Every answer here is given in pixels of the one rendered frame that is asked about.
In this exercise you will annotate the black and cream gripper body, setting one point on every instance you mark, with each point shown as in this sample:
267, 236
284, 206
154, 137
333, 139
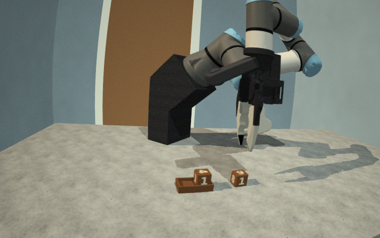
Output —
269, 67

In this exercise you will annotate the brown wooden tray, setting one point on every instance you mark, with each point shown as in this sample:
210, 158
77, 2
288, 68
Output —
187, 185

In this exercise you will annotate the brown cube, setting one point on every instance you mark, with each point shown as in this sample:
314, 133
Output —
202, 177
239, 178

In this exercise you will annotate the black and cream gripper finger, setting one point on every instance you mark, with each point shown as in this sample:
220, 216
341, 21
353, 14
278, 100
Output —
258, 123
241, 117

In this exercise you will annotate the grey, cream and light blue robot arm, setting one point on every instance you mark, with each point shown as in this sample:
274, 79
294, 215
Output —
223, 59

